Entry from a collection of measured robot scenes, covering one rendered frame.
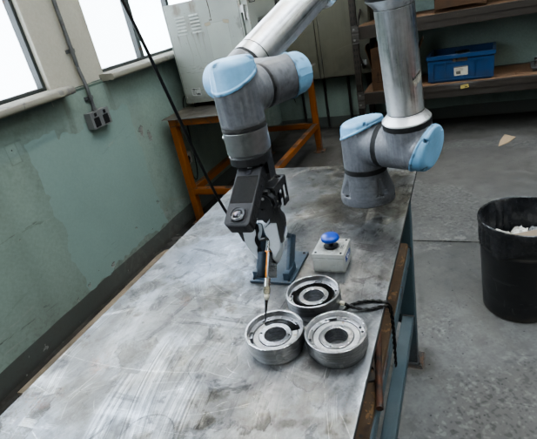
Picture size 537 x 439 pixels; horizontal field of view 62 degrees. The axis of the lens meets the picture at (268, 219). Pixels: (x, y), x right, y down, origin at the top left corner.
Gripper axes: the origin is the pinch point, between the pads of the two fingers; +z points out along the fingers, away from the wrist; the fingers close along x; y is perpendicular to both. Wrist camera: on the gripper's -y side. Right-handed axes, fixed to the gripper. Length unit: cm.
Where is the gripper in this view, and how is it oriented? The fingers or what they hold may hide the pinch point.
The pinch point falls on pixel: (267, 259)
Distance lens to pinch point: 83.0
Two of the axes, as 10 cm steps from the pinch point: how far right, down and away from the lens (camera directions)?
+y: 3.5, -4.8, 8.1
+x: -9.2, 0.0, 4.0
